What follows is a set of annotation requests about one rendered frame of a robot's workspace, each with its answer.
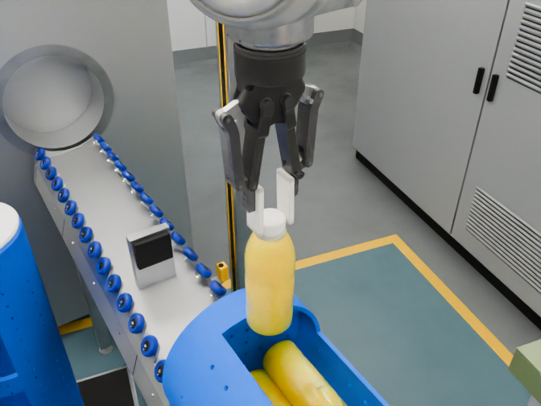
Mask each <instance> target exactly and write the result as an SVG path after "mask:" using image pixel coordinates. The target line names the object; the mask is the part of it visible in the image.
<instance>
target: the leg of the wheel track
mask: <svg viewBox="0 0 541 406"><path fill-rule="evenodd" d="M76 269H77V272H78V276H79V278H80V282H81V287H82V289H83V293H84V296H85V301H86V304H87V307H88V310H89V315H90V318H91V321H92V324H93V329H94V332H95V335H96V338H97V343H98V345H99V347H100V348H99V352H100V353H101V354H109V353H110V352H111V351H112V350H113V346H112V344H111V341H110V338H109V332H108V329H107V325H106V323H105V321H104V319H103V317H102V315H101V313H100V311H99V309H98V307H97V305H96V303H95V301H94V299H93V297H92V295H91V293H90V291H89V289H88V287H87V285H86V283H85V281H84V279H83V277H82V275H81V273H80V271H79V270H78V268H77V267H76Z"/></svg>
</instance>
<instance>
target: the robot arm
mask: <svg viewBox="0 0 541 406"><path fill-rule="evenodd" d="M189 1H190V2H191V3H192V4H193V6H195V7H196V8H197V9H198V10H199V11H201V12H202V13H203V14H205V15H207V16H208V17H209V18H211V19H213V20H215V21H217V22H219V23H221V24H224V25H225V32H226V34H227V36H228V37H229V39H231V40H232V41H233V42H235V43H234V44H233V58H234V73H235V77H236V82H237V87H236V89H235V92H234V94H233V101H231V102H230V103H229V104H228V105H226V106H225V107H223V108H221V107H219V106H216V107H214V108H213V110H212V115H213V117H214V119H215V121H216V122H217V125H218V126H219V132H220V139H221V151H222V158H223V164H224V171H225V180H226V181H227V182H228V183H229V184H230V185H231V186H232V187H233V188H234V189H235V190H237V191H238V192H240V191H241V195H242V207H243V208H244V209H245V210H246V211H247V225H248V227H249V228H251V229H252V231H253V232H255V233H256V235H257V236H259V237H261V236H263V223H264V188H263V187H262V186H260V185H259V184H258V181H259V176H260V170H261V165H262V155H263V150H264V144H265V139H266V137H268V135H269V131H270V126H272V125H273V124H275V129H276V134H277V139H278V144H279V152H280V157H281V162H282V166H283V168H284V170H283V169H282V168H277V170H276V173H277V209H278V210H280V211H282V212H283V213H284V214H285V217H286V222H287V223H288V224H289V225H291V224H293V223H294V196H296V195H297V194H298V191H299V179H302V178H303V177H304V174H305V172H303V171H302V169H303V168H305V167H307V168H309V167H311V166H312V164H313V158H314V150H315V142H316V127H317V119H318V111H319V108H320V104H321V102H322V99H323V97H324V91H323V90H322V89H320V88H318V87H316V86H314V85H312V84H310V83H307V84H305V82H304V79H303V77H304V74H305V70H306V47H307V44H306V43H305V42H306V41H307V40H309V39H310V38H311V37H312V35H313V32H314V20H315V16H317V15H322V14H325V13H328V12H332V11H335V10H341V9H345V8H349V7H355V6H359V4H360V3H361V1H362V0H189ZM298 103H299V104H298ZM297 104H298V111H297V121H296V118H295V107H296V106H297ZM240 111H241V112H242V113H243V114H244V115H245V118H244V128H245V137H244V143H243V149H242V150H241V142H240V135H239V130H238V128H237V125H238V124H239V123H240V121H239V117H238V114H239V112H240ZM295 127H296V131H295Z"/></svg>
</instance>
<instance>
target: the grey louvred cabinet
mask: <svg viewBox="0 0 541 406"><path fill-rule="evenodd" d="M352 146H353V147H354V148H355V149H356V150H357V151H356V158H357V159H358V160H359V161H360V162H361V163H362V164H363V165H365V166H366V167H367V168H368V169H369V170H370V171H371V172H372V173H373V174H374V175H375V176H376V177H377V178H378V179H379V180H380V181H381V182H382V183H383V184H384V185H385V186H386V187H387V188H389V189H390V190H391V191H392V192H393V193H394V194H395V195H396V196H397V197H398V198H399V199H401V200H402V201H403V202H404V203H405V204H406V205H407V206H408V207H409V208H410V209H411V210H413V211H414V212H415V213H416V214H417V215H418V216H419V217H420V218H421V219H422V220H423V221H424V222H426V223H427V224H428V225H429V226H430V227H431V228H432V229H433V230H434V231H435V232H436V233H437V234H438V235H439V236H440V237H441V238H442V239H443V240H444V241H445V242H446V243H447V244H448V245H450V246H451V247H452V248H453V249H454V250H455V251H456V252H457V253H458V254H459V255H460V256H462V257H463V258H464V259H465V260H466V261H467V262H468V263H469V264H470V265H471V266H472V267H474V268H475V269H476V270H477V271H478V272H479V273H480V274H481V275H482V276H483V277H484V278H485V279H487V280H488V281H489V282H490V283H491V284H492V285H493V286H494V287H495V288H496V289H497V290H498V291H499V292H500V293H501V294H502V295H503V296H504V297H505V298H506V299H507V300H508V301H510V302H511V303H512V304H513V305H514V306H515V307H516V308H517V309H518V310H519V311H520V312H521V313H523V314H524V315H525V316H526V317H527V318H528V319H529V320H530V321H531V322H532V323H533V324H535V325H536V326H537V327H538V328H539V329H540V330H541V0H366V8H365V23H364V31H363V40H362V48H361V63H360V72H359V80H358V87H357V103H356V111H355V119H354V128H353V143H352Z"/></svg>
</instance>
